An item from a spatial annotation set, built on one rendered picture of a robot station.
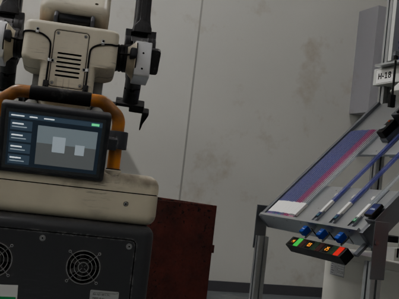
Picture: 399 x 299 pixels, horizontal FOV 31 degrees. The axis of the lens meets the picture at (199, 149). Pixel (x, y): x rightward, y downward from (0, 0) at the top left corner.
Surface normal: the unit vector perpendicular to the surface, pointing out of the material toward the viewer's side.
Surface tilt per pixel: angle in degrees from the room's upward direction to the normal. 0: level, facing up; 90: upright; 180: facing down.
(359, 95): 90
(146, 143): 90
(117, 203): 90
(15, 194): 90
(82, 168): 115
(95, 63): 82
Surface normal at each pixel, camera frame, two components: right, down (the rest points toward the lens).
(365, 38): -0.92, -0.12
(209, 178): 0.37, -0.01
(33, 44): 0.18, -0.18
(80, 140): 0.11, 0.39
